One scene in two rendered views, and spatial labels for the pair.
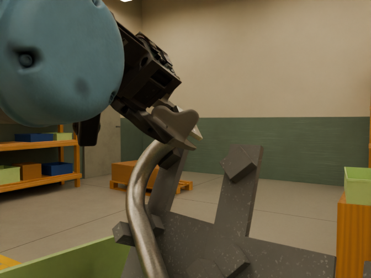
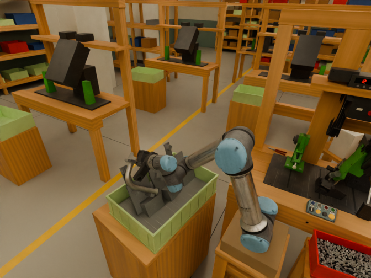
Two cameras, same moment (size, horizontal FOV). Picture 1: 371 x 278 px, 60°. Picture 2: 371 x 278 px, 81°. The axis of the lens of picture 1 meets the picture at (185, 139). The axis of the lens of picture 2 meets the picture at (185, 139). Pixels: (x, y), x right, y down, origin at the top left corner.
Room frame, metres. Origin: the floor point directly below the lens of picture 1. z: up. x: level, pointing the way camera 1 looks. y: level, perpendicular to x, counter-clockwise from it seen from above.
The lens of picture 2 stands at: (0.25, 1.02, 1.96)
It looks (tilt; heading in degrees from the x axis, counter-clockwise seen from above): 32 degrees down; 266
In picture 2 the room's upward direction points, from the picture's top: 2 degrees clockwise
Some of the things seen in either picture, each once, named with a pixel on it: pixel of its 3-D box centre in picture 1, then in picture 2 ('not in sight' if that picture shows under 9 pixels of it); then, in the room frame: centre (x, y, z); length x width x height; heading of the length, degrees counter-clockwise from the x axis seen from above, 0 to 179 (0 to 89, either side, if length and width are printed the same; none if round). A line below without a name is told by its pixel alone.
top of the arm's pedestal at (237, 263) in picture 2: not in sight; (253, 244); (-0.18, 0.32, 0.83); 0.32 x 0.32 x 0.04; 55
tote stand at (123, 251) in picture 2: not in sight; (159, 236); (0.37, -0.03, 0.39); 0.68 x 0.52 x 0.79; 48
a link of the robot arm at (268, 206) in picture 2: not in sight; (263, 212); (-0.18, 0.33, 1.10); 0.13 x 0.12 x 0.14; 59
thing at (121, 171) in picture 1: (150, 176); not in sight; (5.48, 0.60, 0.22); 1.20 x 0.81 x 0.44; 53
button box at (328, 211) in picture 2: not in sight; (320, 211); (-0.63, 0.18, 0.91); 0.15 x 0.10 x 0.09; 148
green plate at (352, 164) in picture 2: not in sight; (358, 162); (-0.85, 0.04, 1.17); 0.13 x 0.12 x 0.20; 148
